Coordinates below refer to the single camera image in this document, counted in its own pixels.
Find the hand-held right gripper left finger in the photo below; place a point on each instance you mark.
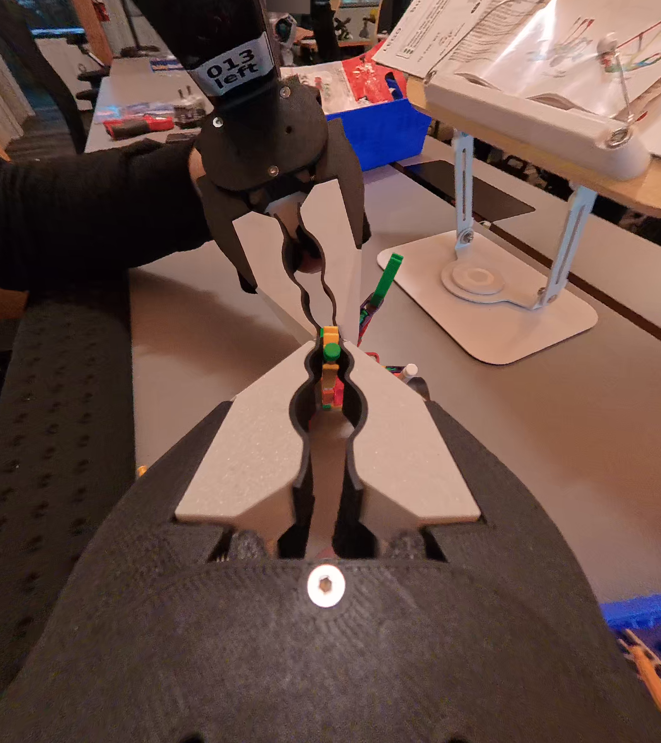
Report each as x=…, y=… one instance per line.
x=237, y=464

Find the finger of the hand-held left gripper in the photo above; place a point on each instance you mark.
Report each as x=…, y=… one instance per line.
x=264, y=255
x=339, y=244

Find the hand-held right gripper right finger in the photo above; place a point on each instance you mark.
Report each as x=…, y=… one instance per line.
x=412, y=464

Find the plain blue plastic bin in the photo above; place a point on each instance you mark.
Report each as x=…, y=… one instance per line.
x=383, y=136

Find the colourful toy construction car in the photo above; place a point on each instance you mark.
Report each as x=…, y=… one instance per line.
x=330, y=371

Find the blue bin with white tag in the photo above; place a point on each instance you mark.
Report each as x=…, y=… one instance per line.
x=655, y=609

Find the person's left forearm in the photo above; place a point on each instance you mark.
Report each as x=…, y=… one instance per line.
x=75, y=215

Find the person's left hand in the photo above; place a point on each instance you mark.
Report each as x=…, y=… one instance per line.
x=309, y=255

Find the printed toy packaging bag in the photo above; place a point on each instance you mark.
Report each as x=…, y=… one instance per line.
x=365, y=78

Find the red black tool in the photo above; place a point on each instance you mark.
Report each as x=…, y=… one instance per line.
x=139, y=125

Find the white document stand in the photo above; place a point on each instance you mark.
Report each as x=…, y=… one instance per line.
x=510, y=325

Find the black office chair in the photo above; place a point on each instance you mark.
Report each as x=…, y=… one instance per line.
x=34, y=69

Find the toy models picture leaflet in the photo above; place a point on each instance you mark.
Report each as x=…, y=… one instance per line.
x=510, y=46

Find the pile of toy construction pieces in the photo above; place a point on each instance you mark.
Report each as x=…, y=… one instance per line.
x=655, y=673

